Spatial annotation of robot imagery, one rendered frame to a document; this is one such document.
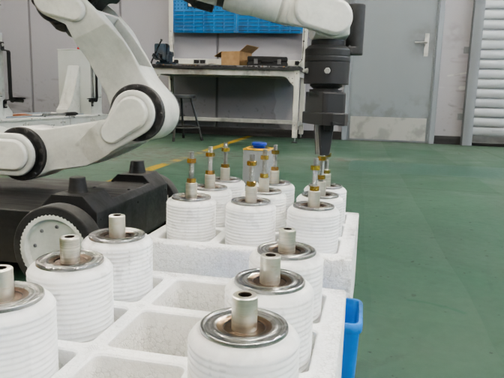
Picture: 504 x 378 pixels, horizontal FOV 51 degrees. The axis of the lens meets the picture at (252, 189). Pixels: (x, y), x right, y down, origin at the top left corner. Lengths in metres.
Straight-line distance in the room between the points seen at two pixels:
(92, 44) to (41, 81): 5.82
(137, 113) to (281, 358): 0.96
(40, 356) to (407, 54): 5.76
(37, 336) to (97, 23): 0.98
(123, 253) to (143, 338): 0.11
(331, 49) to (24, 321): 0.73
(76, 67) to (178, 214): 3.81
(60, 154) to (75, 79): 3.23
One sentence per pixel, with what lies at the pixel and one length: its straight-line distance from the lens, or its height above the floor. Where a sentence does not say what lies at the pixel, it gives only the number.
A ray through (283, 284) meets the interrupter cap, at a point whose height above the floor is 0.25.
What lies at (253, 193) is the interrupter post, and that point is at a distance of 0.98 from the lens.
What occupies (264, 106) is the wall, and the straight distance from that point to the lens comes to 6.17.
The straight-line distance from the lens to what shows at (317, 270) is 0.66.
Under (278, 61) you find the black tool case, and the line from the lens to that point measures 5.57.
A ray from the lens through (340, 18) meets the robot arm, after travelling 1.02.
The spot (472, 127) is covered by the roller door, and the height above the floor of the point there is 0.19.
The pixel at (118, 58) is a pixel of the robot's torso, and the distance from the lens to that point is 1.39.
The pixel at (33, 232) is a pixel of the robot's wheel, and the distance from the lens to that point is 1.28.
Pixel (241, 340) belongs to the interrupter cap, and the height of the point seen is 0.25.
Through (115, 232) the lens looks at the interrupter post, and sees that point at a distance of 0.74.
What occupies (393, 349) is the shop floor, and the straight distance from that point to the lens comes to 1.04.
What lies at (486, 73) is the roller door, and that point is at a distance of 6.15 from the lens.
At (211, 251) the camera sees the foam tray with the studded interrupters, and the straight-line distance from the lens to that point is 0.95.
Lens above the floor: 0.44
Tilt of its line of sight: 10 degrees down
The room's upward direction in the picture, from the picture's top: 2 degrees clockwise
